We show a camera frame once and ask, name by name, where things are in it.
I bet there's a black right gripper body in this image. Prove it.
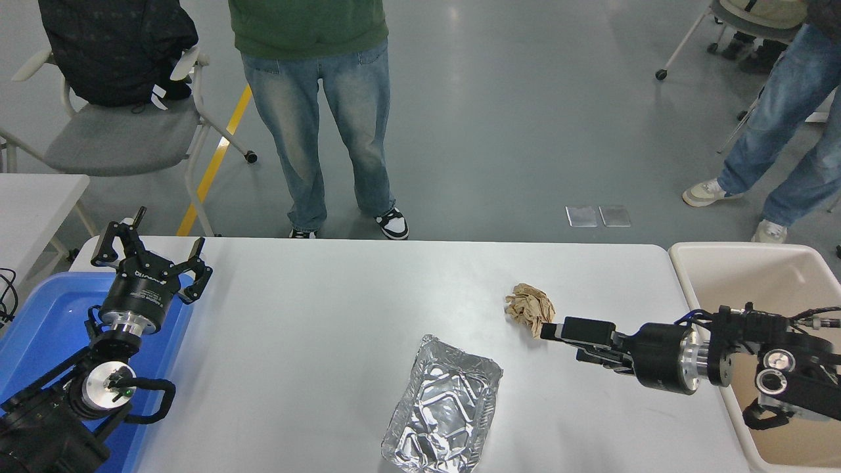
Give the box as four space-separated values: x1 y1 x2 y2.
631 322 691 395

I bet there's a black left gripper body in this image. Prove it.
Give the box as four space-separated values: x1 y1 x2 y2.
99 256 185 330

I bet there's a silver foil tray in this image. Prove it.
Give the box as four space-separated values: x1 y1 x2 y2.
381 334 505 473

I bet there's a crumpled tan paper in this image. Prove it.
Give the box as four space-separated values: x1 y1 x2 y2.
505 283 557 340

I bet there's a blue plastic tray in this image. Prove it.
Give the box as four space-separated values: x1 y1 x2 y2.
0 271 196 473

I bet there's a white side table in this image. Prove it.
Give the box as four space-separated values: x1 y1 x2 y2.
0 173 99 296

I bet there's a grey seat white chair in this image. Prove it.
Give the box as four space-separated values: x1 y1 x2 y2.
0 45 258 237

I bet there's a yellow floor tape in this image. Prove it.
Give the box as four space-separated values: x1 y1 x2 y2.
176 83 253 237

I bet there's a large pale plastic bin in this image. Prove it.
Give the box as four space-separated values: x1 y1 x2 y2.
668 242 841 473

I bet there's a black jacket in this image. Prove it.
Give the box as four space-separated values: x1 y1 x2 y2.
37 0 199 108

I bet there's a person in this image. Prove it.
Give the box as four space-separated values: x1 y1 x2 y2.
682 0 841 244
719 0 810 74
228 0 409 240

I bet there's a wheeled office chair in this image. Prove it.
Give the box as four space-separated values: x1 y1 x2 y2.
656 0 806 81

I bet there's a black cable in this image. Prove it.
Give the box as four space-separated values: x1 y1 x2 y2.
0 267 19 327

